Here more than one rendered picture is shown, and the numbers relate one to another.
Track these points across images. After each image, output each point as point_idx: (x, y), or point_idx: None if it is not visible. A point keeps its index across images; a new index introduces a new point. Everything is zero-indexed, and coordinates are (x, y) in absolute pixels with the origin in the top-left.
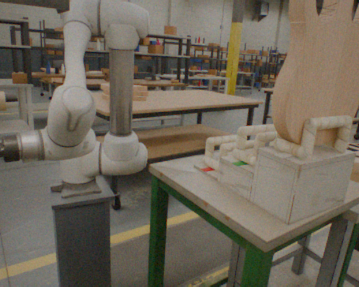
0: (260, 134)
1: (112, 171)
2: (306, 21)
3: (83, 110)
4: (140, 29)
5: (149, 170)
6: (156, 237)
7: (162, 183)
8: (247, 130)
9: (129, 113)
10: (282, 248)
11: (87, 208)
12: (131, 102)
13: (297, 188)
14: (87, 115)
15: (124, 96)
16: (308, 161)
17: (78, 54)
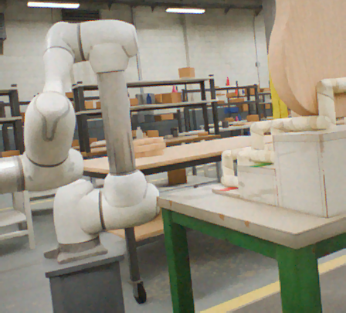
0: (276, 121)
1: (117, 221)
2: None
3: (58, 113)
4: (127, 45)
5: (157, 204)
6: (178, 295)
7: (174, 216)
8: (262, 124)
9: (129, 146)
10: (328, 253)
11: (91, 274)
12: (130, 131)
13: (326, 165)
14: (63, 118)
15: (120, 124)
16: (332, 131)
17: (59, 77)
